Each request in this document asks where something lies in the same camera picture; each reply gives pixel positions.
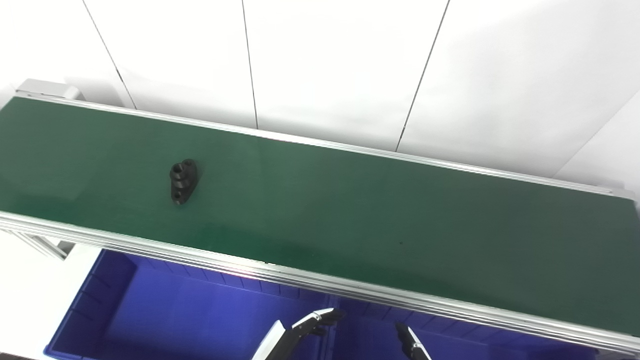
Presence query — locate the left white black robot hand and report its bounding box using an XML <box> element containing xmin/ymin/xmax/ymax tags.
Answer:
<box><xmin>250</xmin><ymin>307</ymin><xmax>347</xmax><ymax>360</ymax></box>

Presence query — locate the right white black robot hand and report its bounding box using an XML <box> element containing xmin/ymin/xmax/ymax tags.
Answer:
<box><xmin>395</xmin><ymin>321</ymin><xmax>434</xmax><ymax>360</ymax></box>

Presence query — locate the black flanged machine part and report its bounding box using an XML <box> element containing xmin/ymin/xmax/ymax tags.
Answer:
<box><xmin>169</xmin><ymin>158</ymin><xmax>199</xmax><ymax>207</ymax></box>

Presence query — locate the blue plastic bin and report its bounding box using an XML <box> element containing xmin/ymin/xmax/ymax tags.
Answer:
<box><xmin>42</xmin><ymin>248</ymin><xmax>335</xmax><ymax>360</ymax></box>
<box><xmin>327</xmin><ymin>295</ymin><xmax>623</xmax><ymax>360</ymax></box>

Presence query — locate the green conveyor belt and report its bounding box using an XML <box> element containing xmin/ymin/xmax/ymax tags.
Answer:
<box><xmin>0</xmin><ymin>77</ymin><xmax>640</xmax><ymax>357</ymax></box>
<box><xmin>0</xmin><ymin>96</ymin><xmax>640</xmax><ymax>338</ymax></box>

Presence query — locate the aluminium conveyor leg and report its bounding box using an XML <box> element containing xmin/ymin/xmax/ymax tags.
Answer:
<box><xmin>9</xmin><ymin>230</ymin><xmax>77</xmax><ymax>262</ymax></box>

